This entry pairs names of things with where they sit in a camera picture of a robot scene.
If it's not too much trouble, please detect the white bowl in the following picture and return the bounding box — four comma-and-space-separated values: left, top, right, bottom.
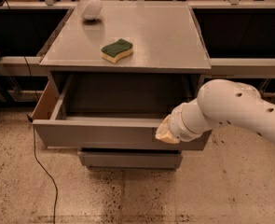
81, 0, 103, 21

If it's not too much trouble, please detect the grey drawer cabinet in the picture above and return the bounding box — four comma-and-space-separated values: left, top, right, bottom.
38, 0, 212, 171

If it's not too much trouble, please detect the grey drawer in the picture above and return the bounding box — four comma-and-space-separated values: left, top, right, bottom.
34, 71, 211, 150
77, 150, 183, 170

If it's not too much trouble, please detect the green yellow sponge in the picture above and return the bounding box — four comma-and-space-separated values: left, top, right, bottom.
101, 39, 133, 63

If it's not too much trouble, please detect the grey bottom drawer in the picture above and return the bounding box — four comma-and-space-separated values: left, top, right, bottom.
77, 150, 183, 170

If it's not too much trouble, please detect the grey top drawer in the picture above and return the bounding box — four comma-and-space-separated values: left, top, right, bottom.
34, 71, 211, 150

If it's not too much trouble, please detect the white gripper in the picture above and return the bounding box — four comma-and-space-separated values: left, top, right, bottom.
155, 100, 216, 144

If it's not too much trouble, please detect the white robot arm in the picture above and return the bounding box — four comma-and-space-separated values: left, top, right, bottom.
156, 79, 275, 144

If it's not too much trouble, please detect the black floor cable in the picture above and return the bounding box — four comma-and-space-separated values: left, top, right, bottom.
26, 114, 59, 224

